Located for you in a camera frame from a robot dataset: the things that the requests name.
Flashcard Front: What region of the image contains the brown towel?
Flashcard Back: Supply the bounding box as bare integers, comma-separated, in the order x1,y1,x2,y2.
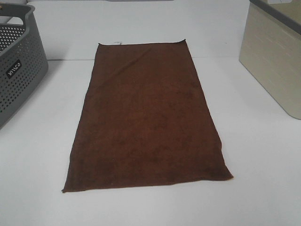
63,40,233,193

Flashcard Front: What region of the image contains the grey perforated plastic basket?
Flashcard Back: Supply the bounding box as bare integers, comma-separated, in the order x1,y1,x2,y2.
0,3,48,126

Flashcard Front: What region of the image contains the beige storage box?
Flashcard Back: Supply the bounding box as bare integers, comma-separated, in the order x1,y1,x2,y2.
239,0,301,119

